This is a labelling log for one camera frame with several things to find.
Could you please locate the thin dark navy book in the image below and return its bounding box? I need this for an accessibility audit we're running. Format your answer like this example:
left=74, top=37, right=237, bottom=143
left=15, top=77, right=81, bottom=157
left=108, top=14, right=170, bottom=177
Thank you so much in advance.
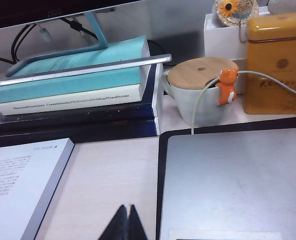
left=0, top=117, right=161, bottom=149

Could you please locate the white ceramic mug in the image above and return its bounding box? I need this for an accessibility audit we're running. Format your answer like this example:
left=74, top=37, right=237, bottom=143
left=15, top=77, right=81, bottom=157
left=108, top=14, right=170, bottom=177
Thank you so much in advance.
left=162, top=69, right=238, bottom=127

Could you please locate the yellow tin box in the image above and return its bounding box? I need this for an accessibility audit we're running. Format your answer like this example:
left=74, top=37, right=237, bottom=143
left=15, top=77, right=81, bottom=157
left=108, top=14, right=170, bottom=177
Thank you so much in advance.
left=243, top=11, right=296, bottom=115

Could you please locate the silver monitor stand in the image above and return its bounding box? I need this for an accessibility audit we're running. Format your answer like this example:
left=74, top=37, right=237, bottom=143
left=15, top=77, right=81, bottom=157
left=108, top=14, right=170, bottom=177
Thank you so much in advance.
left=0, top=9, right=173, bottom=88

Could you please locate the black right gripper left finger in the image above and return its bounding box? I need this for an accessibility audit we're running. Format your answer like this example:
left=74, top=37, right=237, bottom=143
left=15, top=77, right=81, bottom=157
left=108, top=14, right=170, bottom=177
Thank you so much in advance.
left=97, top=204, right=129, bottom=240

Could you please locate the dark blue books stack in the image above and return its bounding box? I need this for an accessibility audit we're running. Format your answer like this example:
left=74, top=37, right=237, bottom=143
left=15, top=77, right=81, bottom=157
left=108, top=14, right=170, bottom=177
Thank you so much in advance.
left=0, top=63, right=165, bottom=133

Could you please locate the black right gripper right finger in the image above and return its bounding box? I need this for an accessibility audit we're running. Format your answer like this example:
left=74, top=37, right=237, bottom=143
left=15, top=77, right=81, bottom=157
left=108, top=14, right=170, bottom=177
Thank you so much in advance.
left=128, top=204, right=149, bottom=240

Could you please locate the white cardboard box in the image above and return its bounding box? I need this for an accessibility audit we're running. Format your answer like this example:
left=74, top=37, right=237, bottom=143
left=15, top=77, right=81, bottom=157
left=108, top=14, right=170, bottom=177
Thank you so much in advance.
left=204, top=6, right=271, bottom=61

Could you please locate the black desk mat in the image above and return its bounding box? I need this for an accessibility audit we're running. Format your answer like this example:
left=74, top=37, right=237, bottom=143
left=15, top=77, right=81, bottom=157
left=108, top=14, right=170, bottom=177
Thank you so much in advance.
left=155, top=116, right=296, bottom=240

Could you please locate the metal ball chain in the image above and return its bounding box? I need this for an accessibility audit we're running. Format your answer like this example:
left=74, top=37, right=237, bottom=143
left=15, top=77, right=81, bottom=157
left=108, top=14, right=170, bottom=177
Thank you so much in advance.
left=236, top=21, right=247, bottom=45

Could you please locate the black monitor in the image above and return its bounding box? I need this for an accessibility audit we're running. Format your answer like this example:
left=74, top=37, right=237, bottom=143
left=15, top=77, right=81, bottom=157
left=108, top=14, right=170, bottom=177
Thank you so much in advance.
left=0, top=0, right=148, bottom=31

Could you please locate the silver laptop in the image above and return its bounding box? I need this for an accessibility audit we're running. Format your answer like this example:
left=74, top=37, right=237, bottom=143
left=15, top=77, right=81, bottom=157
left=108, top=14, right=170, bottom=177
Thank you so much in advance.
left=160, top=127, right=296, bottom=240

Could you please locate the cork sunflower ornament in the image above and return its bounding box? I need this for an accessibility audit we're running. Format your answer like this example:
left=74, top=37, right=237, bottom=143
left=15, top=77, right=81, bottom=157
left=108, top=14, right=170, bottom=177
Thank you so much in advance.
left=212, top=0, right=258, bottom=28

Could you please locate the navy cover book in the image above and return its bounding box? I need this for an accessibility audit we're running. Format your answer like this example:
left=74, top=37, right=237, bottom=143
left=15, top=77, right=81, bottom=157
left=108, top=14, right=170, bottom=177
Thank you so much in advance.
left=0, top=137, right=75, bottom=240

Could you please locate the black looped cable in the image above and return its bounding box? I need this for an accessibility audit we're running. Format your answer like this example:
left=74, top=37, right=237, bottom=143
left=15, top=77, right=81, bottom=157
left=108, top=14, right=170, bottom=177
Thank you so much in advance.
left=10, top=22, right=40, bottom=65

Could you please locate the white neuroscience textbook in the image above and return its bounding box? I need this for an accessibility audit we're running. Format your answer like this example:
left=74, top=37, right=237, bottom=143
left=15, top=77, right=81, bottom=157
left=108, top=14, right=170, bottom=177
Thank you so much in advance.
left=0, top=63, right=153, bottom=116

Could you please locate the black plugged cable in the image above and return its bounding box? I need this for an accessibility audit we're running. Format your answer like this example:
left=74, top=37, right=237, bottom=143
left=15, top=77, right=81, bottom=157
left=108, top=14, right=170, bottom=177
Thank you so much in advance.
left=59, top=15, right=98, bottom=41

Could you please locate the white charging cable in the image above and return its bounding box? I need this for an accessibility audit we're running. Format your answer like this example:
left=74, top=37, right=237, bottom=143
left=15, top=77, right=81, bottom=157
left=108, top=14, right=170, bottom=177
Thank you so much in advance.
left=191, top=70, right=296, bottom=135

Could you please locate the teal cover book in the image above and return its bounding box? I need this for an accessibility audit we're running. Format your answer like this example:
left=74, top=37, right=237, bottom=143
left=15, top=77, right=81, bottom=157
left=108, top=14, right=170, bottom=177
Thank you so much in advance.
left=0, top=35, right=150, bottom=103

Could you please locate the round wooden mug lid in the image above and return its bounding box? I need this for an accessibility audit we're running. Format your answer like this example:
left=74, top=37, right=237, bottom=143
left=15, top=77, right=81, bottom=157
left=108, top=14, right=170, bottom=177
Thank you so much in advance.
left=168, top=57, right=240, bottom=90

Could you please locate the orange cat figurine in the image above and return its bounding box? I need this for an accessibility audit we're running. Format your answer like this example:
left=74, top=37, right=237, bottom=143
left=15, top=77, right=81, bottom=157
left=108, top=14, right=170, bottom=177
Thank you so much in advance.
left=216, top=67, right=239, bottom=105

